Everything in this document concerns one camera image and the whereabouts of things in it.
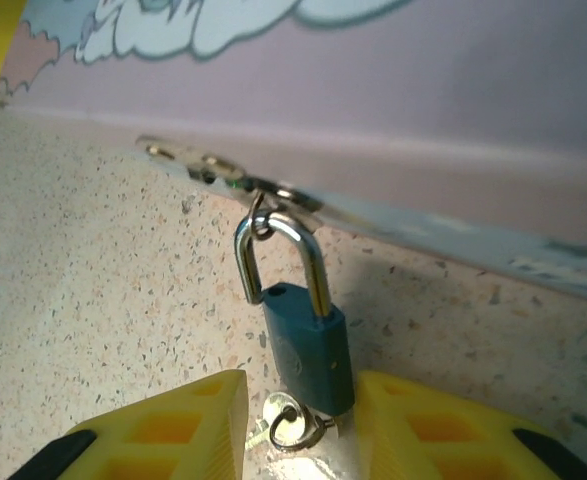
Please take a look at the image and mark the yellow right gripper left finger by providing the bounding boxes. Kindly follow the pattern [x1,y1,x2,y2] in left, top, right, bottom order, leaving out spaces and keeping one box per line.
[7,368,249,480]

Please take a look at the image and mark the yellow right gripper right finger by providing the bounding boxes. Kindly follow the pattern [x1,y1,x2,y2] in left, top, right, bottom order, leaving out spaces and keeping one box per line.
[353,368,587,480]

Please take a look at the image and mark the dark wire key ring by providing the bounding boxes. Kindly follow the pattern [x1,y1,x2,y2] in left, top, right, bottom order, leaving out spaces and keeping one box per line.
[266,402,338,452]

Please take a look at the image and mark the small silver key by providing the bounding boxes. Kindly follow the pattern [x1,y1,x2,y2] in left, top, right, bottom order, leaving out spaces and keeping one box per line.
[246,391,342,451]

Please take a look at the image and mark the blue padlock with silver shackle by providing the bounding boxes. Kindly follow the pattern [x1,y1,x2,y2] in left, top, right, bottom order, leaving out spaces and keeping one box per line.
[232,208,358,417]

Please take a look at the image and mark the grey packet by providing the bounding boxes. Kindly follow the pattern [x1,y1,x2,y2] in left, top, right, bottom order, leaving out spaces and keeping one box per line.
[0,0,587,307]

